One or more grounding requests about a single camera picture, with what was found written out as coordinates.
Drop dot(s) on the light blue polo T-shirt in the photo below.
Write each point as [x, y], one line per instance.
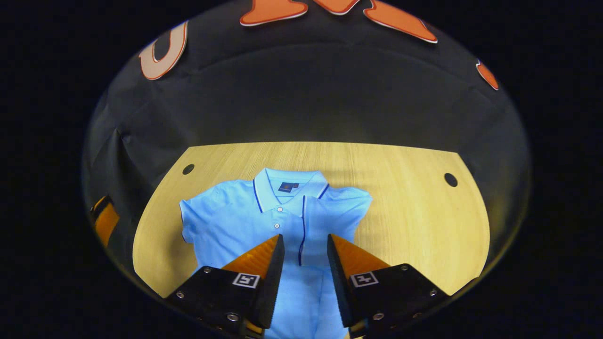
[235, 216]

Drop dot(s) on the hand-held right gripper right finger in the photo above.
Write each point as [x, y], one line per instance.
[340, 287]

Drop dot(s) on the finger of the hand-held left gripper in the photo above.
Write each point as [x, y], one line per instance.
[107, 221]

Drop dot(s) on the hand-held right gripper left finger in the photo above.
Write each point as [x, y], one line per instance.
[273, 282]

